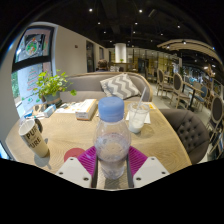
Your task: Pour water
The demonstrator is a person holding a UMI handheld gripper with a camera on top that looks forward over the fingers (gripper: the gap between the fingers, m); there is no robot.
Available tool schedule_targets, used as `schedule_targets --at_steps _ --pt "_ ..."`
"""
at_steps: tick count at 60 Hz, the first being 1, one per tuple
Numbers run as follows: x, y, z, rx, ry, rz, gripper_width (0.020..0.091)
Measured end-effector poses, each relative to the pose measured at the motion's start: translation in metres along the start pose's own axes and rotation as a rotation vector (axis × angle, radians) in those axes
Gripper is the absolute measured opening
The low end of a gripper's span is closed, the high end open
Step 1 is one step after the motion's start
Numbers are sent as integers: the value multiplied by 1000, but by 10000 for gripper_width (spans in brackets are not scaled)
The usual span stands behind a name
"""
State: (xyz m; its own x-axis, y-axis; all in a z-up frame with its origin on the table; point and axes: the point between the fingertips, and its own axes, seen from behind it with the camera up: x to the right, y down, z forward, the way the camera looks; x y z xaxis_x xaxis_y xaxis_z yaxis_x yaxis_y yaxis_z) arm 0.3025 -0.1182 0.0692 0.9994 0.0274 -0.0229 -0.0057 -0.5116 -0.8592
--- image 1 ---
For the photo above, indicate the white paper sheet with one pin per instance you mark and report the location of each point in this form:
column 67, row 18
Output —
column 147, row 120

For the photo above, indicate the flat round red coaster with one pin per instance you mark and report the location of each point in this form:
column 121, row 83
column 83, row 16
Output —
column 73, row 152

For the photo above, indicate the grey curved sofa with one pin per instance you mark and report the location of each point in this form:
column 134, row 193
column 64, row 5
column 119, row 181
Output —
column 86, row 83

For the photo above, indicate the yellow card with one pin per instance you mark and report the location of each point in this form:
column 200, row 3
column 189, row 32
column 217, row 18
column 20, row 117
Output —
column 151, row 106

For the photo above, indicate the group of oval-back chairs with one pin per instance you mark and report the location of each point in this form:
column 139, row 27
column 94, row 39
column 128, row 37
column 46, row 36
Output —
column 178, row 85

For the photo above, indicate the small light blue box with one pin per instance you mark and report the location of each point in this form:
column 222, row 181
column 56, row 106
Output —
column 50, row 110

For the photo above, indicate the white round pillar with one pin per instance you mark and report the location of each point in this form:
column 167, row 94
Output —
column 120, row 52

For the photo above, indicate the white printed brochure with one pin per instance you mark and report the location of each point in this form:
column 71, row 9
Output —
column 68, row 107

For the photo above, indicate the grey white chevron cushion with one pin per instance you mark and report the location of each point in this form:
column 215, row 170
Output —
column 120, row 86

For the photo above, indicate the clear water bottle blue cap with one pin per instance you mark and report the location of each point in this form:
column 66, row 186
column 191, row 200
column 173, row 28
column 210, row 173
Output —
column 111, row 143

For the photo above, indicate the white paper cup dark lettering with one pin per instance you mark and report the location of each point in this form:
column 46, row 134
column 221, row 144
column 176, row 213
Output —
column 33, row 138

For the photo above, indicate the person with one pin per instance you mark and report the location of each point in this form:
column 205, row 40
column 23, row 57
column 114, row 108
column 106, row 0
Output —
column 102, row 65

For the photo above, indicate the ceiling spot lights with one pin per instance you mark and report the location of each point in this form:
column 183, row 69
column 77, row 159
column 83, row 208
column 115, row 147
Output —
column 90, row 10

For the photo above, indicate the dark grey tufted armchair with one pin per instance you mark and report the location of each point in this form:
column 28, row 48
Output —
column 191, row 133

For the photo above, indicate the green potted plant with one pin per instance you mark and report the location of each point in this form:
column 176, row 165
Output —
column 50, row 85

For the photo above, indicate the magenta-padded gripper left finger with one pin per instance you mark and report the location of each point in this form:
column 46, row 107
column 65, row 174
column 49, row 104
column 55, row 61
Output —
column 85, row 160

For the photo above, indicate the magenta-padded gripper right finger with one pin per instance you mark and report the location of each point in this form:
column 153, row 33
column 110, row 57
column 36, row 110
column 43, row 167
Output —
column 137, row 160

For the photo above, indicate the window with festive decals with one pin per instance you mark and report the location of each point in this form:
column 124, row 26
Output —
column 30, row 63

